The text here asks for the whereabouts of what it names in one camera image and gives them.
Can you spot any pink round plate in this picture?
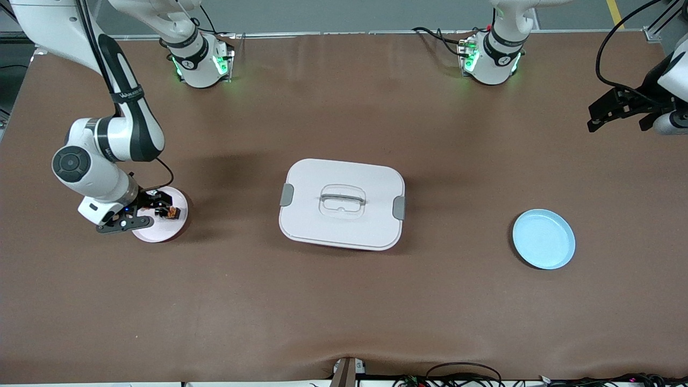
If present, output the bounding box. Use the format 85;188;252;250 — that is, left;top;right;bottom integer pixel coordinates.
131;186;189;243

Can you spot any light blue round plate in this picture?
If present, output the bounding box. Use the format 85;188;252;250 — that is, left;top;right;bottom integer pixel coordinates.
512;209;576;270

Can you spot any white lidded storage box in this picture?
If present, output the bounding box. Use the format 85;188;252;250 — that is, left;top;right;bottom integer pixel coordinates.
278;158;406;252

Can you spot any brown table mat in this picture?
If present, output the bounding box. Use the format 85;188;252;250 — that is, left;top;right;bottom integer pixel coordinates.
0;32;688;383

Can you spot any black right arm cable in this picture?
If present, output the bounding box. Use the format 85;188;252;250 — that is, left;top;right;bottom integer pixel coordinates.
128;156;175;194

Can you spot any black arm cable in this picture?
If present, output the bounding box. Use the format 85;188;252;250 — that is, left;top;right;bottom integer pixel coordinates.
595;0;661;104
128;156;175;194

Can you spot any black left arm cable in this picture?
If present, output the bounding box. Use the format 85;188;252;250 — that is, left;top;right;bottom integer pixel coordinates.
595;0;661;104

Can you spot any aluminium frame profile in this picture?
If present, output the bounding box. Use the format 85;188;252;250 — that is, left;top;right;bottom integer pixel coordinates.
644;0;688;44

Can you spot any black base cable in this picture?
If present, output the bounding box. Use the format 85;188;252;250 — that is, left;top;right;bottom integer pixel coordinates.
412;26;474;58

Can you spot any black cable bundle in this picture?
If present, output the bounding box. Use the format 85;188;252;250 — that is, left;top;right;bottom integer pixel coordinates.
392;362;688;387

